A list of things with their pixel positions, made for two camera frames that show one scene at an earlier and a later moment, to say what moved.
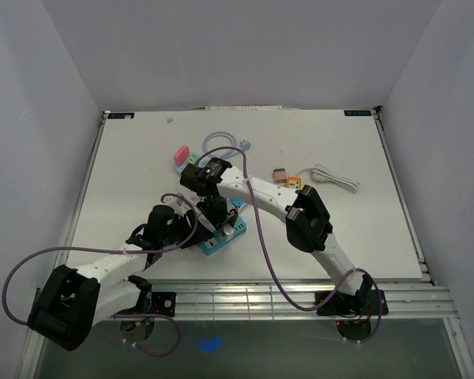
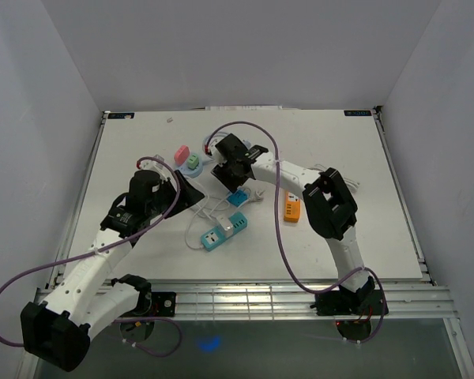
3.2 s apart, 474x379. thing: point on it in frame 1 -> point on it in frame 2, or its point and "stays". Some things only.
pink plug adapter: [182, 155] stays
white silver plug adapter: [228, 229] stays
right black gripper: [217, 220] -> [221, 174]
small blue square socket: [237, 201] stays
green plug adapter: [193, 159] stays
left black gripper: [201, 234] -> [188, 194]
